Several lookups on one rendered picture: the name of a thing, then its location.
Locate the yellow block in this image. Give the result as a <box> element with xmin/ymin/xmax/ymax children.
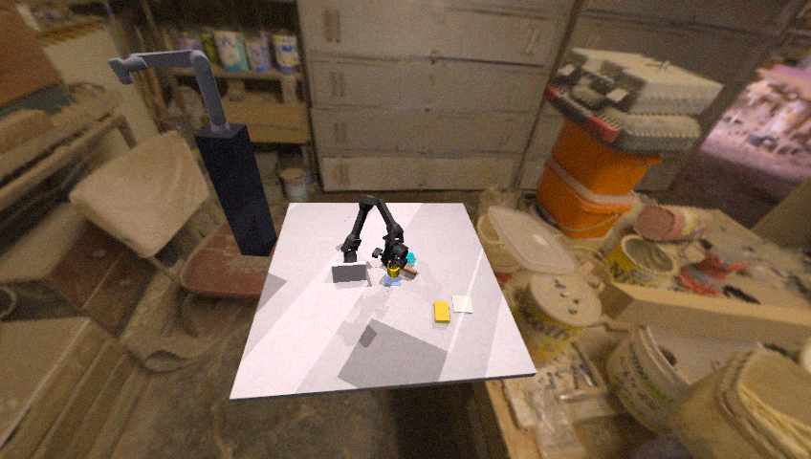
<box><xmin>434</xmin><ymin>301</ymin><xmax>449</xmax><ymax>324</ymax></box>

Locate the yellow cup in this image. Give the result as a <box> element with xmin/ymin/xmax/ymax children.
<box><xmin>387</xmin><ymin>261</ymin><xmax>400</xmax><ymax>278</ymax></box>

